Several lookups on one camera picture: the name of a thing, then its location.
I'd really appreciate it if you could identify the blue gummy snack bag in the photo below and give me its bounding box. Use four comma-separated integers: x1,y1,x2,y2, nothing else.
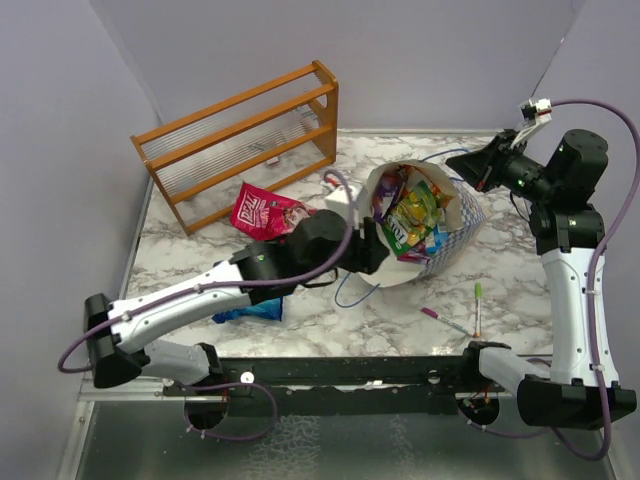
212,297,283,324

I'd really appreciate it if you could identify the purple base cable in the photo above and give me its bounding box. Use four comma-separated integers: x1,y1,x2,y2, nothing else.
182,382,279,442
457,394,551,440

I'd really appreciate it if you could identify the purple snack bag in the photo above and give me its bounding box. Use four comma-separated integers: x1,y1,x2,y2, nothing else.
372,166,407,224

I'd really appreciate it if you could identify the orange wooden rack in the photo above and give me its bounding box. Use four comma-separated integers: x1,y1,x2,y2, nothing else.
131,60,339,235

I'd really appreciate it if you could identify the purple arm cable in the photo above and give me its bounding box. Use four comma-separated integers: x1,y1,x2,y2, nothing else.
57,169,362,375
549,98,640,461

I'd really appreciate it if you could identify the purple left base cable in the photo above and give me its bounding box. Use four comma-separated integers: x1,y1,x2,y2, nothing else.
182,382,279,442

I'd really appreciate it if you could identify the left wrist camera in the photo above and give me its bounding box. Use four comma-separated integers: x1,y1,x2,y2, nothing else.
324,176,362,220

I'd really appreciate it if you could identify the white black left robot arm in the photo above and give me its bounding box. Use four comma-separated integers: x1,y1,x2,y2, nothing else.
84,210,389,395

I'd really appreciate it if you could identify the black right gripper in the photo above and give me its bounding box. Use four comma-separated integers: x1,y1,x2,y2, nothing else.
447,129,559,203

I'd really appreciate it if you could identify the purple marker pen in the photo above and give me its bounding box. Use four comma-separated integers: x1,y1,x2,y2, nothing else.
421,307,474,338

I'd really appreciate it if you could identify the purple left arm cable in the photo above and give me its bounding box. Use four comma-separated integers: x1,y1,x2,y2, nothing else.
57,169,362,375

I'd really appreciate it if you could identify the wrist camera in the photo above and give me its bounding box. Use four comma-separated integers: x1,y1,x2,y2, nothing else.
324,176,362,220
511,98,552,149

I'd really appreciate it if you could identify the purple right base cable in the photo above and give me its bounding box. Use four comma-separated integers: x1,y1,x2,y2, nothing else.
457,394,551,440

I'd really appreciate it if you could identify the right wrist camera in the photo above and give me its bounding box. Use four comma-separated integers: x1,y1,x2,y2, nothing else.
511,98,552,149

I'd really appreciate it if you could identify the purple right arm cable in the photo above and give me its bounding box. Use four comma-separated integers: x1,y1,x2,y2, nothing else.
549,98,640,461

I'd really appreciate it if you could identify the red pink snack bag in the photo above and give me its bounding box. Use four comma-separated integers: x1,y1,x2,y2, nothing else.
230,182,316,241

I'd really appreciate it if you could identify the small blue snack packet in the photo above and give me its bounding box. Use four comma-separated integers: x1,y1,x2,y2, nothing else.
424,225,449,257

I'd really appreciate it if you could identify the green marker pen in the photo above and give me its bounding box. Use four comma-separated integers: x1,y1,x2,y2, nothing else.
474,282,483,338

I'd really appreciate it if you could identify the green snack bag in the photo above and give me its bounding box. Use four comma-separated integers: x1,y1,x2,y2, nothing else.
382,179,454,256

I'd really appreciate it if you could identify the blue checkered paper bag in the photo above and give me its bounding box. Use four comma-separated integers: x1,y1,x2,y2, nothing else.
358,161,487,290

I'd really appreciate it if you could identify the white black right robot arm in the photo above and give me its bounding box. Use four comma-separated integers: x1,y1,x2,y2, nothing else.
446,129,637,430

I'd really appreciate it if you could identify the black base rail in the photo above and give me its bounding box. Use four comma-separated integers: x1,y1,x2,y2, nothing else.
163,353,502,418

